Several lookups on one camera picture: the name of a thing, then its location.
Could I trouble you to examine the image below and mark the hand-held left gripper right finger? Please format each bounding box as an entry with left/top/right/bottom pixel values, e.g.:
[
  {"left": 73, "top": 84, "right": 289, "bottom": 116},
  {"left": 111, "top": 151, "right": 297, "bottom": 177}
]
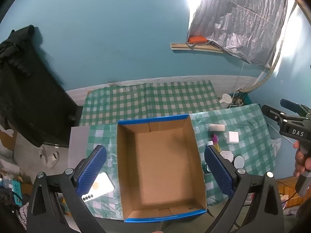
[{"left": 204, "top": 145, "right": 285, "bottom": 233}]

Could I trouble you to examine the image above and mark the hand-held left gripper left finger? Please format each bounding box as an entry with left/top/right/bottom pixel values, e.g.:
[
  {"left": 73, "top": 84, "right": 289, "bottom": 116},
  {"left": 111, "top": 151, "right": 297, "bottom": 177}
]
[{"left": 26, "top": 145, "right": 108, "bottom": 233}]

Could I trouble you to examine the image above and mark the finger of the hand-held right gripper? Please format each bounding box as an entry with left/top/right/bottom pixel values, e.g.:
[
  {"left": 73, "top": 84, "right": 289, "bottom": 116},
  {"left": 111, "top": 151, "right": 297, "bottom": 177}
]
[
  {"left": 261, "top": 104, "right": 305, "bottom": 127},
  {"left": 280, "top": 98, "right": 311, "bottom": 115}
]

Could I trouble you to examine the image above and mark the white rounded container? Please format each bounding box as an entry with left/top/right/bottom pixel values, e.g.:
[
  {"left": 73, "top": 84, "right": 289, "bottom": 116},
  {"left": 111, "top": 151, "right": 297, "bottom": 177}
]
[{"left": 220, "top": 150, "right": 234, "bottom": 161}]

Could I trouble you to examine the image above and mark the round white disc container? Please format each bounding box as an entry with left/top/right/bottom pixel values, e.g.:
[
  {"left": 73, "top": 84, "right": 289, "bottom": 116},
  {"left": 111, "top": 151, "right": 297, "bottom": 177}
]
[{"left": 233, "top": 155, "right": 246, "bottom": 169}]

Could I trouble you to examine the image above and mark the pink and yellow tube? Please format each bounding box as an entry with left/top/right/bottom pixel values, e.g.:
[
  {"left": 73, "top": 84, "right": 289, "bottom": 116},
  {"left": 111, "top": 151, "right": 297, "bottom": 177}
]
[{"left": 210, "top": 136, "right": 220, "bottom": 152}]

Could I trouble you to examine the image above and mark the small white square box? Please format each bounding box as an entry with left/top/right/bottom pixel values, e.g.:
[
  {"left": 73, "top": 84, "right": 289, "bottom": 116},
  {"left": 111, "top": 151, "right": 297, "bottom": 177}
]
[{"left": 226, "top": 131, "right": 240, "bottom": 144}]

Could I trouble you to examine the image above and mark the cardboard box with blue rim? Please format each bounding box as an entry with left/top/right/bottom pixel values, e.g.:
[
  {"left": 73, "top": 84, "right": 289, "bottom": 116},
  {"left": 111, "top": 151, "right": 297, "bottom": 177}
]
[{"left": 116, "top": 114, "right": 208, "bottom": 223}]

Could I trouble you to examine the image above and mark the person's right hand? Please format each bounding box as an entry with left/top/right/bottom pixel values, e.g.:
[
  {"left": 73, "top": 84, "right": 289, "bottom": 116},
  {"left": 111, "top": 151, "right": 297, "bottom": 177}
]
[{"left": 293, "top": 141, "right": 311, "bottom": 178}]

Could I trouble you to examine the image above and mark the white smartphone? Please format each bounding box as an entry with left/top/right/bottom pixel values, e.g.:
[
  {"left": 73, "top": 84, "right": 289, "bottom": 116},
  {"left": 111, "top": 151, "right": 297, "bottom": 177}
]
[{"left": 81, "top": 172, "right": 115, "bottom": 202}]

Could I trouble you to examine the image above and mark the white plastic bag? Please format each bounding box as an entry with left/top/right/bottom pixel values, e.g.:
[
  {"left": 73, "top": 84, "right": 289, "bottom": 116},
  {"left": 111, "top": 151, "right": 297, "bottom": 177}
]
[{"left": 269, "top": 138, "right": 282, "bottom": 156}]

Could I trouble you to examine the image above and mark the light green checked plastic tablecloth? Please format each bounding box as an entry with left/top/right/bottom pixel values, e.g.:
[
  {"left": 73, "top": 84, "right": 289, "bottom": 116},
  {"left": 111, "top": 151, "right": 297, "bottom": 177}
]
[{"left": 85, "top": 103, "right": 278, "bottom": 219}]

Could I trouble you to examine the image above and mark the teal box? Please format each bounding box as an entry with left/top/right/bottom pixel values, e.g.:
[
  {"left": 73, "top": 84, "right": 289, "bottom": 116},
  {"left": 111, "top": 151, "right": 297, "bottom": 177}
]
[{"left": 12, "top": 179, "right": 24, "bottom": 205}]

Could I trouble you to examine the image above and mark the striped cloth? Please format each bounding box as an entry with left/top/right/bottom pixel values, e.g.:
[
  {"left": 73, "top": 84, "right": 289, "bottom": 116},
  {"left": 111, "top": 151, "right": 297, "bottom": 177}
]
[{"left": 17, "top": 203, "right": 33, "bottom": 232}]

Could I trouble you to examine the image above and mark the dark green checked tablecloth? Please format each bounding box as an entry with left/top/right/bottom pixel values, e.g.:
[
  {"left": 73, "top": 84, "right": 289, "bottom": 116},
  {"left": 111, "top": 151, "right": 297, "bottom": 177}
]
[{"left": 79, "top": 80, "right": 223, "bottom": 127}]

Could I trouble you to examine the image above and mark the silver tarp curtain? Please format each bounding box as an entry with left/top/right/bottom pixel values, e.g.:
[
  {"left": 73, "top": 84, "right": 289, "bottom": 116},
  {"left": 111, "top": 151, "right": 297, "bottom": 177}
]
[{"left": 187, "top": 0, "right": 290, "bottom": 69}]

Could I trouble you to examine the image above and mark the wooden ledge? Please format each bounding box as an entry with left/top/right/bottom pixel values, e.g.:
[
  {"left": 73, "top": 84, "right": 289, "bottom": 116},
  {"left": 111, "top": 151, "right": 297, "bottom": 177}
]
[{"left": 170, "top": 43, "right": 224, "bottom": 54}]

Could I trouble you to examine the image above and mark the black cloth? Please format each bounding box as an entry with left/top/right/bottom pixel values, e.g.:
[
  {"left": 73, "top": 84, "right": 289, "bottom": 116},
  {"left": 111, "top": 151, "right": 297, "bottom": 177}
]
[{"left": 0, "top": 25, "right": 83, "bottom": 148}]

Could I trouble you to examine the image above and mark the orange object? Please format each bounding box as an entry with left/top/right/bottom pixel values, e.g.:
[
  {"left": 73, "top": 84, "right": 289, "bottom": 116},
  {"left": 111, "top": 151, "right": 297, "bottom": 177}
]
[{"left": 188, "top": 36, "right": 207, "bottom": 44}]

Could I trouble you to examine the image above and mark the white cable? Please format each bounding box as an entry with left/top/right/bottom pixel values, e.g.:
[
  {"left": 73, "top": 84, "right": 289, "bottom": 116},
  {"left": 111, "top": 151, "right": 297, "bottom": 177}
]
[{"left": 233, "top": 62, "right": 244, "bottom": 97}]

